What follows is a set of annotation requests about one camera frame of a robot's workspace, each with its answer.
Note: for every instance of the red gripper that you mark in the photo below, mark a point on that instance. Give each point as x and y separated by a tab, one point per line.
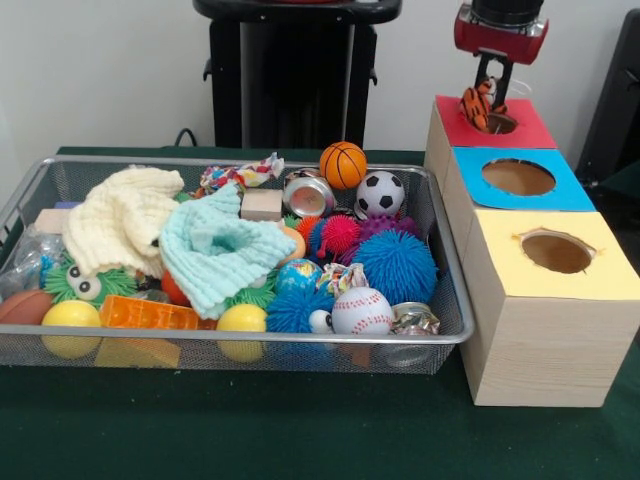
500	40

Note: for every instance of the orange striped tiger plush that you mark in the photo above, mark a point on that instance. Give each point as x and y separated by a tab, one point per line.
472	107

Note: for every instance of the mint green cloth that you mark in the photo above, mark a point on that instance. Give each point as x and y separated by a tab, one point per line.
225	250

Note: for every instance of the cream cloth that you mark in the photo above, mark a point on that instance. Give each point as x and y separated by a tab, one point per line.
120	215

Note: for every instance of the orange plastic toy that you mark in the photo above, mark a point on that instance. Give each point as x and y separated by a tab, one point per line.
150	315

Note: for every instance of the shallow metal mesh bin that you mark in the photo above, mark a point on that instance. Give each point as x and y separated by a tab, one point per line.
450	300

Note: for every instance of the wooden box with three holes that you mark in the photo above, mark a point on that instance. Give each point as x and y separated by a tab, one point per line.
550	350

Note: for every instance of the black chair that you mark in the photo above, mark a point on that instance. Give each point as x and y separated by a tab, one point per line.
620	100

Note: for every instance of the small soccer ball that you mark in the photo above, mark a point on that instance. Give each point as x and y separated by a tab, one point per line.
380	194

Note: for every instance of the dark green tablecloth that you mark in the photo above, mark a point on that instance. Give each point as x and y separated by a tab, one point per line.
300	435
627	182

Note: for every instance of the small orange basketball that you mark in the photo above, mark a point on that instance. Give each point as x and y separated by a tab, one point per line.
343	165

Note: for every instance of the blue spiky ball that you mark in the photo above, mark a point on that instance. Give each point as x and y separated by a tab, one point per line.
395	265

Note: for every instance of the white baseball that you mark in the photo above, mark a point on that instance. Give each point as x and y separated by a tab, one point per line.
362	310

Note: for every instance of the blue fuzzy ball with eyes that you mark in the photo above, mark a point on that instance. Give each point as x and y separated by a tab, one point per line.
300	310

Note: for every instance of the green fuzzy ball with eyes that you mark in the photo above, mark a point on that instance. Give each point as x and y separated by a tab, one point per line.
80	285

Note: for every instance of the yellow ball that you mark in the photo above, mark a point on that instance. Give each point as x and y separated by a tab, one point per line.
70	315

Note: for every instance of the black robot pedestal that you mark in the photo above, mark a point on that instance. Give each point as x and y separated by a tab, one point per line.
280	75

